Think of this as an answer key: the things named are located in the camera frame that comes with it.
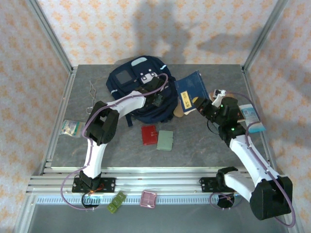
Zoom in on pink square box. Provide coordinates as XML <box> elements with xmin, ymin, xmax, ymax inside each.
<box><xmin>140</xmin><ymin>190</ymin><xmax>157</xmax><ymax>209</ymax></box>

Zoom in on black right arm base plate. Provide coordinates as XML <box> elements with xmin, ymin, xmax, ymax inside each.
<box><xmin>199</xmin><ymin>177</ymin><xmax>225</xmax><ymax>194</ymax></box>

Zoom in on blue white wet wipes pack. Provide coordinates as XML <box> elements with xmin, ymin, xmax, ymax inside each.
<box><xmin>239</xmin><ymin>104</ymin><xmax>266</xmax><ymax>133</ymax></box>

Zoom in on aluminium frame post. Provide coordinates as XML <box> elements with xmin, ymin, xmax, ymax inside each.
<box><xmin>25</xmin><ymin>0</ymin><xmax>75</xmax><ymax>73</ymax></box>
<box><xmin>242</xmin><ymin>0</ymin><xmax>290</xmax><ymax>72</ymax></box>

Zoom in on tan pencil case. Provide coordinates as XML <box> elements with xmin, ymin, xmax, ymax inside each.
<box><xmin>173</xmin><ymin>104</ymin><xmax>185</xmax><ymax>118</ymax></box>

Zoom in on metal wire tongs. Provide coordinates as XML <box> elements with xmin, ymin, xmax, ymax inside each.
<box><xmin>86</xmin><ymin>80</ymin><xmax>98</xmax><ymax>115</ymax></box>

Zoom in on red snap wallet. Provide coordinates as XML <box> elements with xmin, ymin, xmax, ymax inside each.
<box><xmin>141</xmin><ymin>125</ymin><xmax>159</xmax><ymax>146</ymax></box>

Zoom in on aluminium table side rail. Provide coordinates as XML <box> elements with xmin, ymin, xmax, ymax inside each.
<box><xmin>40</xmin><ymin>67</ymin><xmax>78</xmax><ymax>175</ymax></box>
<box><xmin>241</xmin><ymin>66</ymin><xmax>278</xmax><ymax>175</ymax></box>

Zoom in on grey slotted cable duct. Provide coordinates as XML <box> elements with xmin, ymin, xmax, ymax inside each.
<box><xmin>36</xmin><ymin>195</ymin><xmax>241</xmax><ymax>205</ymax></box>

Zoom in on pale green snap wallet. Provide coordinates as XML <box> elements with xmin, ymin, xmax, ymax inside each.
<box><xmin>156</xmin><ymin>130</ymin><xmax>174</xmax><ymax>151</ymax></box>

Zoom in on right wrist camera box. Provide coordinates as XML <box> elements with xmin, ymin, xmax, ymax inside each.
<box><xmin>210</xmin><ymin>89</ymin><xmax>228</xmax><ymax>105</ymax></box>

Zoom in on dark blue book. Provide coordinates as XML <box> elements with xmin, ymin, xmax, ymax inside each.
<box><xmin>174</xmin><ymin>70</ymin><xmax>211</xmax><ymax>116</ymax></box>

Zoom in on aluminium rail beam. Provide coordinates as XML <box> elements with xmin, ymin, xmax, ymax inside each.
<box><xmin>26</xmin><ymin>166</ymin><xmax>292</xmax><ymax>195</ymax></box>

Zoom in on navy blue backpack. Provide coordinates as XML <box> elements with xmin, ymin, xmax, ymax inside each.
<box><xmin>105</xmin><ymin>55</ymin><xmax>179</xmax><ymax>127</ymax></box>

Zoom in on aluminium frame leg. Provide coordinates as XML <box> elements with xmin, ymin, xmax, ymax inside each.
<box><xmin>278</xmin><ymin>194</ymin><xmax>301</xmax><ymax>233</ymax></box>
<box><xmin>13</xmin><ymin>194</ymin><xmax>37</xmax><ymax>233</ymax></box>

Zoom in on orange base wires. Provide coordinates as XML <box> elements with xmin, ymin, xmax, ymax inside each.
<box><xmin>90</xmin><ymin>183</ymin><xmax>105</xmax><ymax>195</ymax></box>

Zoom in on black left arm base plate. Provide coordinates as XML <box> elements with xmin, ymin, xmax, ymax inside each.
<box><xmin>71</xmin><ymin>177</ymin><xmax>117</xmax><ymax>194</ymax></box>

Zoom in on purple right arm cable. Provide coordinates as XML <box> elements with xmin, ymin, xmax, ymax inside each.
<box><xmin>209</xmin><ymin>91</ymin><xmax>296</xmax><ymax>229</ymax></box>

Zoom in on olive green plastic block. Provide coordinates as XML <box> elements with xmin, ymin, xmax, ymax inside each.
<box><xmin>106</xmin><ymin>191</ymin><xmax>127</xmax><ymax>215</ymax></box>

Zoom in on green white plastic packet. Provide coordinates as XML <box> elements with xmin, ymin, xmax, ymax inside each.
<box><xmin>60</xmin><ymin>119</ymin><xmax>86</xmax><ymax>138</ymax></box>

